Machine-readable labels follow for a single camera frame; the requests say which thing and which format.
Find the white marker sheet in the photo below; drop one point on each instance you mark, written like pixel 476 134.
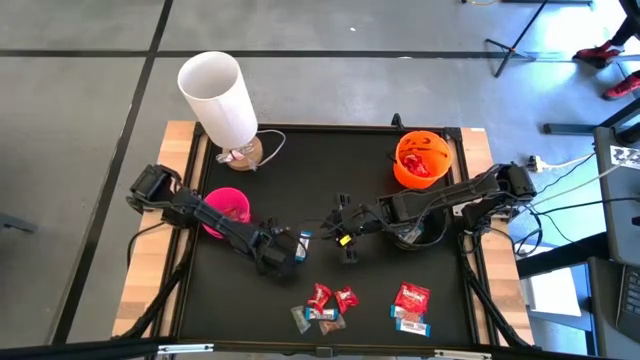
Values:
pixel 625 157

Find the clear plastic wrapper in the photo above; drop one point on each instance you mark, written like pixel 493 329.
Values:
pixel 227 158

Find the person's foot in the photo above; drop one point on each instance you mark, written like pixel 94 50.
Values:
pixel 597 54
pixel 622 86

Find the white shade table lamp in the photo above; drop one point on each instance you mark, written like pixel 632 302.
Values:
pixel 215 95

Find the pink pumpkin bucket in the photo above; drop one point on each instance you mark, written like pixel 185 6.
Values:
pixel 225 200

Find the black table-level camera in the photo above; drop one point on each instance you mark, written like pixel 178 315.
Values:
pixel 324 352

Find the grey desk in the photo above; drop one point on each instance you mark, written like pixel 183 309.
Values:
pixel 602 320
pixel 615 210

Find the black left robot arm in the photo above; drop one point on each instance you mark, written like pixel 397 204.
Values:
pixel 210 215

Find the clear green gummy packet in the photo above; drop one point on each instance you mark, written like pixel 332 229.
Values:
pixel 300 319

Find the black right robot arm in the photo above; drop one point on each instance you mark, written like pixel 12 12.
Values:
pixel 450 195

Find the large red Skittles packet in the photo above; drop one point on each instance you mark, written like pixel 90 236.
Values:
pixel 412 298

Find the grey chair foot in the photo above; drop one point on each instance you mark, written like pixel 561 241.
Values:
pixel 15 223

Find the person's leg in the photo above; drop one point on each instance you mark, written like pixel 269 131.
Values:
pixel 631 20

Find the yellow gripper tag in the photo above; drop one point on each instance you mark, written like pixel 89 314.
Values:
pixel 345 240

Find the black pumpkin bucket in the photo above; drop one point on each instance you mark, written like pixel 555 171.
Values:
pixel 427 239

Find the orange pumpkin bucket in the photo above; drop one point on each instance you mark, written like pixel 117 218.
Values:
pixel 440 165

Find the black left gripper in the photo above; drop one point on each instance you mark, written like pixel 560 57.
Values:
pixel 275 247

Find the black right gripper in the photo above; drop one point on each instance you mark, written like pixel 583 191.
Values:
pixel 357 222

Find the black aluminium rig frame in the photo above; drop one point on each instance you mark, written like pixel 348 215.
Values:
pixel 350 127

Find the silver metal bracket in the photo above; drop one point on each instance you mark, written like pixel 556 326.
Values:
pixel 185 348
pixel 462 354

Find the black table mat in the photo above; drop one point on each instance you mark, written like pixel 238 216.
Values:
pixel 372 280

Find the white blue chocolate bar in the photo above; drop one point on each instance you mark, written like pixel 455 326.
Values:
pixel 413 327
pixel 395 311
pixel 320 314
pixel 411 235

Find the black tripod stand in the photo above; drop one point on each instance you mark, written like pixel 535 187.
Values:
pixel 509 50

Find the black desk leg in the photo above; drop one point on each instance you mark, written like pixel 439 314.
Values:
pixel 575 129
pixel 560 255

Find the clear red gummy packet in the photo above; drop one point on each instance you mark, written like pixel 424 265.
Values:
pixel 236 214

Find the dark laptop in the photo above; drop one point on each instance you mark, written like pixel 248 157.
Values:
pixel 631 305

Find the black frame clamp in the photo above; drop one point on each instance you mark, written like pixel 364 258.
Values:
pixel 397 121

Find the white power strip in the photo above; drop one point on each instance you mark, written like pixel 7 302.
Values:
pixel 536 163

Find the clear orange gummy packet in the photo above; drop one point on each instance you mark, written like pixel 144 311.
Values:
pixel 332 325

